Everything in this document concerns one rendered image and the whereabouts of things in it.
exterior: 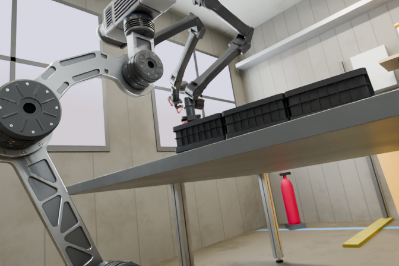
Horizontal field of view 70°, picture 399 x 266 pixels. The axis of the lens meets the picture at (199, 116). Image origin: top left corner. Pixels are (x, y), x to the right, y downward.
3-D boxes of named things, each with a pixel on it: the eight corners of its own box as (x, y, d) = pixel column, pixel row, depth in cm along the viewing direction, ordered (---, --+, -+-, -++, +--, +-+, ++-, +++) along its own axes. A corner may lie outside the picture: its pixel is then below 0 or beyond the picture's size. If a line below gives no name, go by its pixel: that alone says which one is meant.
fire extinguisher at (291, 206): (311, 225, 348) (298, 170, 365) (301, 230, 328) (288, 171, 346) (290, 226, 366) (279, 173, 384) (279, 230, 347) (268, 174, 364)
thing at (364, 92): (374, 98, 97) (364, 67, 99) (289, 120, 112) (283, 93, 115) (381, 114, 129) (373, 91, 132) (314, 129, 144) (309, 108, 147)
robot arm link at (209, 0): (246, 25, 162) (260, 30, 156) (235, 47, 165) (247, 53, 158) (195, -17, 129) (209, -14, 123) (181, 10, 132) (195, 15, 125)
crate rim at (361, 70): (367, 72, 99) (364, 66, 99) (284, 97, 115) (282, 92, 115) (375, 94, 131) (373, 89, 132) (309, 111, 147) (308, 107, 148)
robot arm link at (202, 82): (235, 35, 160) (249, 40, 153) (238, 42, 165) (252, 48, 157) (181, 86, 153) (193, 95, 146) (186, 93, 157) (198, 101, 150)
